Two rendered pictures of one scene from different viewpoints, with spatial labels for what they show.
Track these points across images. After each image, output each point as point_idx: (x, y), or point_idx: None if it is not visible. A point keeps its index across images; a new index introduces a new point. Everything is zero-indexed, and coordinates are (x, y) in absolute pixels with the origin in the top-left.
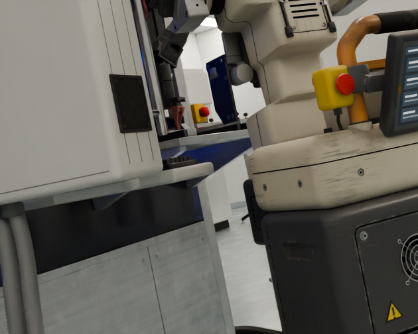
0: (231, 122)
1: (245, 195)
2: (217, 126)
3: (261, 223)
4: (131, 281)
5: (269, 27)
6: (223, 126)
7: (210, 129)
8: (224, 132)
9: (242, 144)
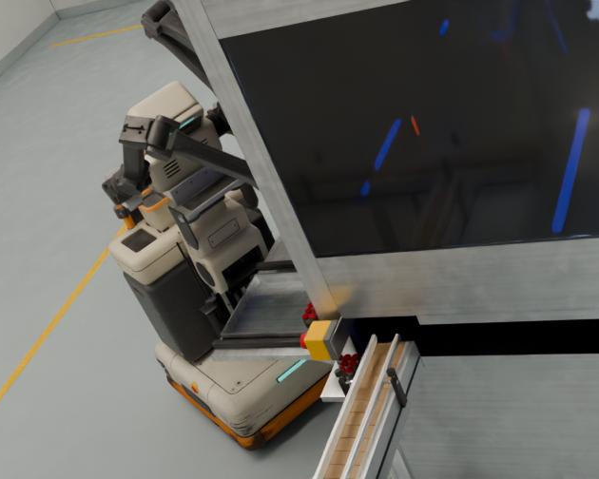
0: (251, 204)
1: (265, 220)
2: (280, 274)
3: (260, 209)
4: None
5: None
6: (270, 261)
7: (283, 260)
8: (270, 251)
9: None
